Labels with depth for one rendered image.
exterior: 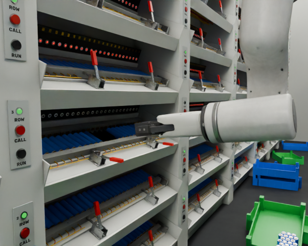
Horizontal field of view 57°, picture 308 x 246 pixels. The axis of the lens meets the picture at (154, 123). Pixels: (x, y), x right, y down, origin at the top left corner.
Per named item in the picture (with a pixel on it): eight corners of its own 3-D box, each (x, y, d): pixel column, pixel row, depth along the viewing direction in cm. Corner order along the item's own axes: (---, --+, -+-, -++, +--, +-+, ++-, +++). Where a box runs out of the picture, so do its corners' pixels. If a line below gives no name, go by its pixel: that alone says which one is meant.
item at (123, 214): (174, 201, 111) (187, 171, 107) (42, 294, 59) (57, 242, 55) (134, 175, 120) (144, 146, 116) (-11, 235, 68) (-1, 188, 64)
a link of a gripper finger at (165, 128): (188, 122, 60) (175, 123, 65) (155, 127, 57) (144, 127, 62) (189, 128, 60) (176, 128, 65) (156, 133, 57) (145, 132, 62)
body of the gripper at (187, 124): (219, 104, 63) (174, 109, 69) (202, 105, 55) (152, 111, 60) (223, 137, 63) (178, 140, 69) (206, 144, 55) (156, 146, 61)
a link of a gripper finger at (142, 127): (160, 120, 64) (136, 123, 67) (153, 121, 61) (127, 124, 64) (162, 134, 64) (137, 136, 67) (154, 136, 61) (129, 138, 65)
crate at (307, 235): (317, 228, 142) (318, 213, 141) (316, 246, 125) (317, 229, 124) (254, 215, 157) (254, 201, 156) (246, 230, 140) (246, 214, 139)
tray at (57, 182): (174, 153, 109) (183, 131, 107) (38, 205, 58) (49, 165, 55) (134, 130, 118) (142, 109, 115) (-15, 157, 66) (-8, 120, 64)
